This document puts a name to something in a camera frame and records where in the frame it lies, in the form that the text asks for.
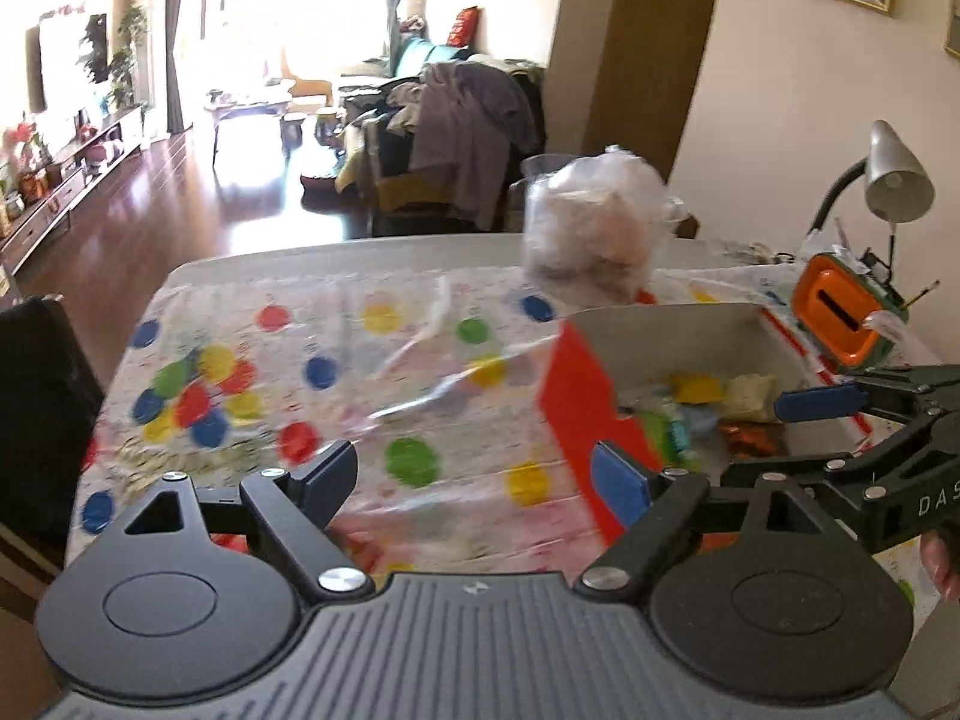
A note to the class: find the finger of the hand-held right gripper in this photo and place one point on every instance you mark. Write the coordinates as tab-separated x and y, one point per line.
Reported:
817	402
787	471

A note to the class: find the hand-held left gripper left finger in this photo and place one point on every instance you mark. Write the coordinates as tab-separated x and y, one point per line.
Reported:
328	471

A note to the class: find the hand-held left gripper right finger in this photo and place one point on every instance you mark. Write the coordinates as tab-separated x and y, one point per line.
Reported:
619	476

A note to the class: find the green snack packet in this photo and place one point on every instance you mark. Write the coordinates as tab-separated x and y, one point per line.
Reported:
660	433

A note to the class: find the pale yellow snack packet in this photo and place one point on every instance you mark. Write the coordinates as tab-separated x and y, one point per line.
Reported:
750	395

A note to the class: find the red cardboard box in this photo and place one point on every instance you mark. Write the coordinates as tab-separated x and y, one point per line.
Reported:
577	405

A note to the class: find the person's right hand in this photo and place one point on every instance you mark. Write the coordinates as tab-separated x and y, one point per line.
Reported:
941	562

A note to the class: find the orange brown snack packet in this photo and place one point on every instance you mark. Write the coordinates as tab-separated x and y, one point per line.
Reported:
750	440

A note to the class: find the orange and green container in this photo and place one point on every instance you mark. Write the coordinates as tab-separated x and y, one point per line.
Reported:
840	315

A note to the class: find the polka dot tablecloth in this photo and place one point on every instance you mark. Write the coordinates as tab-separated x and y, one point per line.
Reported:
300	330

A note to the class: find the thin pencil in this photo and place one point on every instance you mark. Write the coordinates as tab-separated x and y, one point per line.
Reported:
919	294

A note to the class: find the grey desk lamp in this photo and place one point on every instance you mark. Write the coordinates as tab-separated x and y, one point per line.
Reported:
896	172

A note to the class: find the clear plastic bag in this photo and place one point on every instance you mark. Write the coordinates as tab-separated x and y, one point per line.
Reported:
592	225

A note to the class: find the dark sofa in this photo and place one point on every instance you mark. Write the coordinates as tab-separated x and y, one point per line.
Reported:
390	187

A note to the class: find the black chair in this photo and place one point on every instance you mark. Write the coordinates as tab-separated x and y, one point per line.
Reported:
41	405

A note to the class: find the small round stool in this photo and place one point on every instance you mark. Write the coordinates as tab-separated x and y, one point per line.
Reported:
330	127

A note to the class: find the pile of clothes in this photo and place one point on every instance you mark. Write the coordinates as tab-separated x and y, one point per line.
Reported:
465	127

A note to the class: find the wooden coffee table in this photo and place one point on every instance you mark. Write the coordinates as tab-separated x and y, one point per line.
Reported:
247	109

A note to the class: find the low white television stand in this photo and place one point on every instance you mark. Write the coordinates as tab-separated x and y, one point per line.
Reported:
60	187

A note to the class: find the pink flower arrangement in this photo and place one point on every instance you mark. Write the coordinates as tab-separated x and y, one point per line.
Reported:
21	150

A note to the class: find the green potted plant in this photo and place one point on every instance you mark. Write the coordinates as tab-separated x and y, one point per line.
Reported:
127	52

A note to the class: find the red cushion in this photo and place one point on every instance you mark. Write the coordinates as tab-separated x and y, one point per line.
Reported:
463	26

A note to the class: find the white standing air conditioner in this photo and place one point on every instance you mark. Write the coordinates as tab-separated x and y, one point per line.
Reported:
150	37

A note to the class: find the grey curtain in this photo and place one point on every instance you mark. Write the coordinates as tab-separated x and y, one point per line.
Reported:
396	0

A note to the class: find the television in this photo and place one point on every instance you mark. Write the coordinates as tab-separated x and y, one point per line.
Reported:
67	60

